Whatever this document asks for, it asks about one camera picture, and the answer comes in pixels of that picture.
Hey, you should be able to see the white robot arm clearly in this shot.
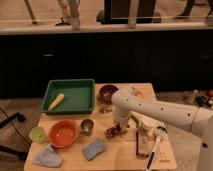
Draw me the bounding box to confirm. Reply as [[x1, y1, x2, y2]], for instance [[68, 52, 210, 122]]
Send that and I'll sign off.
[[112, 88, 213, 171]]

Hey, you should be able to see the dark red bowl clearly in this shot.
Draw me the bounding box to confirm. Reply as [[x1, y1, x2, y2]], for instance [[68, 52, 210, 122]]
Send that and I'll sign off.
[[99, 84, 118, 104]]

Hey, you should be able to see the black stand leg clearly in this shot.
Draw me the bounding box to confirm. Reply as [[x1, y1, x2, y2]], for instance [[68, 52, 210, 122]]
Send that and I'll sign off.
[[0, 112, 26, 129]]

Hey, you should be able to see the small orange cup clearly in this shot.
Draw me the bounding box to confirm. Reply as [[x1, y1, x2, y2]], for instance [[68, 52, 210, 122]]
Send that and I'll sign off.
[[131, 87, 143, 97]]

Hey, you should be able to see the small metal cup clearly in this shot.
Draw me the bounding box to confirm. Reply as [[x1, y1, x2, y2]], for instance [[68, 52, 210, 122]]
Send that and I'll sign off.
[[81, 119, 94, 136]]

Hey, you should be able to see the light blue cloth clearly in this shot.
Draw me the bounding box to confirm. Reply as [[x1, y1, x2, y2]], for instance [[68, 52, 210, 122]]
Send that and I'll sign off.
[[32, 144, 62, 168]]

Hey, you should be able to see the bunch of red grapes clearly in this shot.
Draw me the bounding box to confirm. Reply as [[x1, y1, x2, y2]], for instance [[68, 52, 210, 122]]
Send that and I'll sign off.
[[105, 124, 126, 139]]

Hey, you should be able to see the small dried stem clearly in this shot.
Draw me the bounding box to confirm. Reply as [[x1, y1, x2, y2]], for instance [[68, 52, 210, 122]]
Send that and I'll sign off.
[[100, 106, 113, 114]]

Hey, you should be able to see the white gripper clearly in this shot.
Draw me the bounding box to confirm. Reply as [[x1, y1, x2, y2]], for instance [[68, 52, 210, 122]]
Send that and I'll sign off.
[[113, 108, 130, 131]]

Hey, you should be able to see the green plastic tray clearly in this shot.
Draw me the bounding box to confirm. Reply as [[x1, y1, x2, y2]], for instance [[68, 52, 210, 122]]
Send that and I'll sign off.
[[41, 79, 95, 115]]

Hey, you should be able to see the yellow corn cob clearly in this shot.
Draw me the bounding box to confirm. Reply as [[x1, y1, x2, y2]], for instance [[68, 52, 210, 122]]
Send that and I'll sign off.
[[48, 93, 65, 110]]

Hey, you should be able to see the blue sponge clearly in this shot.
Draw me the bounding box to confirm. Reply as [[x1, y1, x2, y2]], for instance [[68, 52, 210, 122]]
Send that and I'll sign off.
[[83, 139, 106, 161]]

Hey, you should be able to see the orange bowl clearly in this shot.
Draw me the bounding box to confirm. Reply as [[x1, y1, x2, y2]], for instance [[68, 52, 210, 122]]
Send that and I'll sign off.
[[48, 120, 79, 148]]

